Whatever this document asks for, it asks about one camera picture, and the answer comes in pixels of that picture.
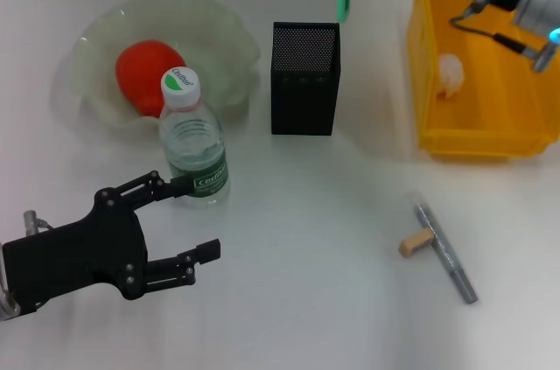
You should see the yellow plastic storage bin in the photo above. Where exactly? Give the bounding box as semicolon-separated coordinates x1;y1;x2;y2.
406;0;560;164

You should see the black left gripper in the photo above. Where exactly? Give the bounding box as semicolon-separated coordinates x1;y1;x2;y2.
2;171;221;317

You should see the right gripper cable with connector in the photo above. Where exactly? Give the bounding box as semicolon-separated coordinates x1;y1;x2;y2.
449;0;559;74

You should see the left gripper cable with connector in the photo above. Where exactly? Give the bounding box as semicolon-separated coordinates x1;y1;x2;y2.
22;210;56;235

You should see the grey marker pen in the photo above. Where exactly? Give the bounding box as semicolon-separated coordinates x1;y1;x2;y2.
413;201;479;305

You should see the gripper cable with connector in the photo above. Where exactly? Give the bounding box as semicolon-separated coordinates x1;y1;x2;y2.
449;0;559;74
22;210;56;235

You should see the red-orange fruit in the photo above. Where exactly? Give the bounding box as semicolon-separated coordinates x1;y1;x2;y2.
115;39;187;118

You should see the black mesh pen holder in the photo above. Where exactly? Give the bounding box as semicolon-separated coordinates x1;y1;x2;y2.
269;21;341;136

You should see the clear water bottle green label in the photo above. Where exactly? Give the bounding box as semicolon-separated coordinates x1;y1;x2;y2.
157;66;232;209

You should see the translucent green glass fruit plate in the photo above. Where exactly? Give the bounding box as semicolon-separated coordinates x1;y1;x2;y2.
69;0;263;129

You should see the small beige cork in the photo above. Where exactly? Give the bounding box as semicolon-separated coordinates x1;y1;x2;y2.
398;229;434;256

